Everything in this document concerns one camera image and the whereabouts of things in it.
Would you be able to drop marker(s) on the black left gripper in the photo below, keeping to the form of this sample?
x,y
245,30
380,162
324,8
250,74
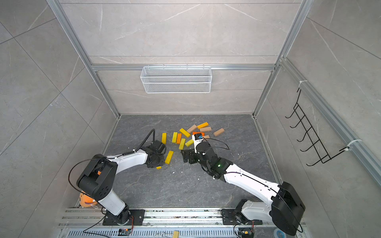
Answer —
x,y
162,156

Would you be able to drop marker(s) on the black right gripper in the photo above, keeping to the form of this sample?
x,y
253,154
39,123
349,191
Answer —
x,y
187,155

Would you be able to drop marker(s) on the lime yellow block long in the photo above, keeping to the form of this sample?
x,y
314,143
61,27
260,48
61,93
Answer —
x,y
189,143

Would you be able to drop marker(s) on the lime yellow block short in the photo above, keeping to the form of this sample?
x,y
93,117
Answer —
x,y
182,144

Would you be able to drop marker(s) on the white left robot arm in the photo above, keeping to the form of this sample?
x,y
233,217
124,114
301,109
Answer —
x,y
98,177

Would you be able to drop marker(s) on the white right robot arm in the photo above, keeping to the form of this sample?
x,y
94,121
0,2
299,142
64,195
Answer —
x,y
282,204

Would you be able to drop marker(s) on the orange block upright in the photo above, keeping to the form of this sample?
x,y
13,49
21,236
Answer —
x,y
179,138

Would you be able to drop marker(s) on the lime yellow block far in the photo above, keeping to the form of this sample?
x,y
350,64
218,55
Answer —
x,y
174,137

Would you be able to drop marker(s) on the yellow block angled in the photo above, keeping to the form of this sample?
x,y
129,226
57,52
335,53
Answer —
x,y
184,132

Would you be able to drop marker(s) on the orange block flat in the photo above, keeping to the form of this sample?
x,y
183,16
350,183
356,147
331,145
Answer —
x,y
202,133

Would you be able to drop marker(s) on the tan wooden block angled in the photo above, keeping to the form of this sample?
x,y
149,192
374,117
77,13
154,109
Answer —
x,y
192,129

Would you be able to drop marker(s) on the tan wooden block middle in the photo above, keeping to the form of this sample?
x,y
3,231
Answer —
x,y
205,129

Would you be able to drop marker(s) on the amber yellow block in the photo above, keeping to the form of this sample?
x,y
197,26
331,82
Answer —
x,y
203,125

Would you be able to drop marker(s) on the tan wooden block right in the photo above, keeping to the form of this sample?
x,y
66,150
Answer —
x,y
219,132

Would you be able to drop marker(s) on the orange plush toy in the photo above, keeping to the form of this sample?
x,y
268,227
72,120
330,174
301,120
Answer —
x,y
86,201

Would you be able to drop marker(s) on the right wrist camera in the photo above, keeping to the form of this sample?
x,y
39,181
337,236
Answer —
x,y
197,138

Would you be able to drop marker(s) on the white wire mesh basket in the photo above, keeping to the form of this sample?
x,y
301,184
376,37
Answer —
x,y
176,79

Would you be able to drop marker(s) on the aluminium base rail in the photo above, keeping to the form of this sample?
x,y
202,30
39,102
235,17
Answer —
x,y
164,223

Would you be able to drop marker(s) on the black wire hook rack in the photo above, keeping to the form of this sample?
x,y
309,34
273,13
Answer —
x,y
311,135

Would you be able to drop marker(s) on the aluminium frame post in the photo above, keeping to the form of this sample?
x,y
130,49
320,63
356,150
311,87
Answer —
x,y
69,31

